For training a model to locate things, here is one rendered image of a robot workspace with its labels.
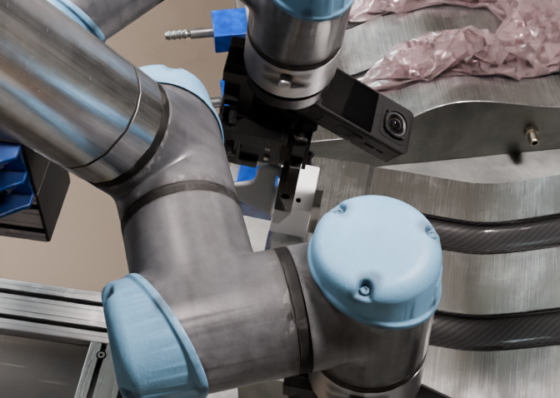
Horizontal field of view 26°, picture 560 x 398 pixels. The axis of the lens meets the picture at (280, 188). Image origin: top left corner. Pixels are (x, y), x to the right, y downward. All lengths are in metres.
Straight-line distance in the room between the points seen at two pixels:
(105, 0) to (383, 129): 0.29
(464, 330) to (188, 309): 0.52
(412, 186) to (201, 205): 0.54
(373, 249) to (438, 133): 0.66
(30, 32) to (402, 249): 0.23
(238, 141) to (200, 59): 1.54
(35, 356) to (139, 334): 1.26
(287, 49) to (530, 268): 0.38
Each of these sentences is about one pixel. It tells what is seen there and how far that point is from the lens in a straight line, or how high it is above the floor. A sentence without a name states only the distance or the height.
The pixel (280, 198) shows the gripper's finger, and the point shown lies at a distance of 1.07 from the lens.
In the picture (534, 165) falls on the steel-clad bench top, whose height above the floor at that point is 0.80.
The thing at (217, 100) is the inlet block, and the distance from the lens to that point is 1.33.
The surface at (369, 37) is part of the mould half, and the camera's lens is 1.39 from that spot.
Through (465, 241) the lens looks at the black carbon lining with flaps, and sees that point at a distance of 1.21.
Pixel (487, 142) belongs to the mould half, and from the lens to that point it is 1.36.
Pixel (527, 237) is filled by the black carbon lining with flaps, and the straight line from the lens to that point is 1.20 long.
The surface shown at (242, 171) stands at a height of 0.95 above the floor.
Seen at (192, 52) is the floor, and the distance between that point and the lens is 2.58.
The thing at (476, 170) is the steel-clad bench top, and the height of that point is 0.80.
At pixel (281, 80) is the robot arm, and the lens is 0.93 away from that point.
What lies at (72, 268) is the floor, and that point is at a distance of 2.26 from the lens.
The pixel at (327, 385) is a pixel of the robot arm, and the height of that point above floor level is 1.19.
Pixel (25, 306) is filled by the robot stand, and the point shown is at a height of 0.23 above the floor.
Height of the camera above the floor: 1.86
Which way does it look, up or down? 53 degrees down
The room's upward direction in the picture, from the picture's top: straight up
